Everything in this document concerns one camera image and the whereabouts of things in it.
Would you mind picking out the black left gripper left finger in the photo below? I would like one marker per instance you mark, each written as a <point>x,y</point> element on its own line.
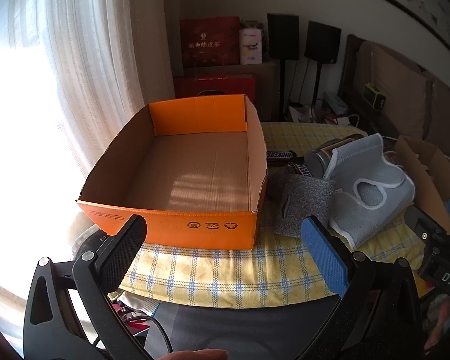
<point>52,329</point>

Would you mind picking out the orange cardboard box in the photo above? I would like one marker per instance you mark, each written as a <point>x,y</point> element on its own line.
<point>194,168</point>

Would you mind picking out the right black speaker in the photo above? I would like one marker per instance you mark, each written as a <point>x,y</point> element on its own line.
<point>322,42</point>

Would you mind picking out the white paper bag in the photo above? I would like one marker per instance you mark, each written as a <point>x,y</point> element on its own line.
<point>301,114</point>

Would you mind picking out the Snickers chocolate bar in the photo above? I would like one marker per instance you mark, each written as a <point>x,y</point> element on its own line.
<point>283,158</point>
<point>298,169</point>

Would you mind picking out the grey knit wrist band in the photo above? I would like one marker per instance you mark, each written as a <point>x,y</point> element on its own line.
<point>297,197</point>

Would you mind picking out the green alarm clock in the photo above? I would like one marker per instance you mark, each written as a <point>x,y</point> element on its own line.
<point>374,97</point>

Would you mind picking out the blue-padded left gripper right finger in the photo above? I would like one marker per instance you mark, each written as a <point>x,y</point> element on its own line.
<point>377,315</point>

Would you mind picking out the person's left hand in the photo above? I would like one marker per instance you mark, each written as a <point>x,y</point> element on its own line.
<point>203,354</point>

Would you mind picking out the red tea gift bag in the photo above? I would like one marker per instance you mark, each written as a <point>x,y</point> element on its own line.
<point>210,41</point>

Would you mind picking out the brown lidded seed jar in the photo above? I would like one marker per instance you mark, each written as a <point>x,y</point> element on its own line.
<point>389,151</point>

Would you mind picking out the yellow plaid bed sheet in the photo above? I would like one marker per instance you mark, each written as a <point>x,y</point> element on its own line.
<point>279,270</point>

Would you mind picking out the left black speaker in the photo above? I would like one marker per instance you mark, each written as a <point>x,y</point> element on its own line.
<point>283,36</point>

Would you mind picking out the grey mesh knee brace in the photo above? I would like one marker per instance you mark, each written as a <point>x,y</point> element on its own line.
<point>369,190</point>

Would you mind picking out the open brown cardboard box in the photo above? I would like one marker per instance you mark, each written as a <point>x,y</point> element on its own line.
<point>429,168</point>

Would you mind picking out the red Ferrero Collection box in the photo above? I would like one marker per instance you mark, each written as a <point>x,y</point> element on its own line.
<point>188,87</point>

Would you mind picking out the white small box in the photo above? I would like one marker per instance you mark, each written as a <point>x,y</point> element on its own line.
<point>337,105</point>

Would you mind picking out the brown labelled glass jar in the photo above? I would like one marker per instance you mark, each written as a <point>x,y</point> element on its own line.
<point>318,159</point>

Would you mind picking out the person's right hand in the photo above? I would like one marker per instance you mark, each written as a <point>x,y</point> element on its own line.
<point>437,315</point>

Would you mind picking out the black speaker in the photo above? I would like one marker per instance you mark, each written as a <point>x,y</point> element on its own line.
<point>322,42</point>
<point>283,36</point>

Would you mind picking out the white sheer curtain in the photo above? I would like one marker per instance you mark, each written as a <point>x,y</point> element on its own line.
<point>72,74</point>

